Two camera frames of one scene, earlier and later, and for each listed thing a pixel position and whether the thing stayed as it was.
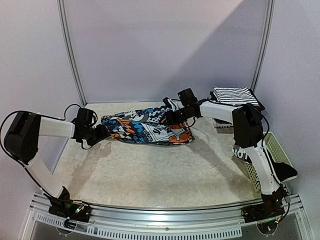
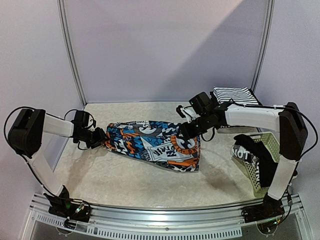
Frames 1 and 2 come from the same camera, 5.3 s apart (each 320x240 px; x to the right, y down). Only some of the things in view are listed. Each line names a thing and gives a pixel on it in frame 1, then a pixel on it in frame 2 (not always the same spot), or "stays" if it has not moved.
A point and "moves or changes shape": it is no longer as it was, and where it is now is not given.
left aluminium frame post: [60, 7] stays
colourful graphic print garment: [143, 126] moves or changes shape
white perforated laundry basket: [277, 154] stays
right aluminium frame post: [271, 4] stays
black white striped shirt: [240, 95] stays
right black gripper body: [170, 117] → [187, 129]
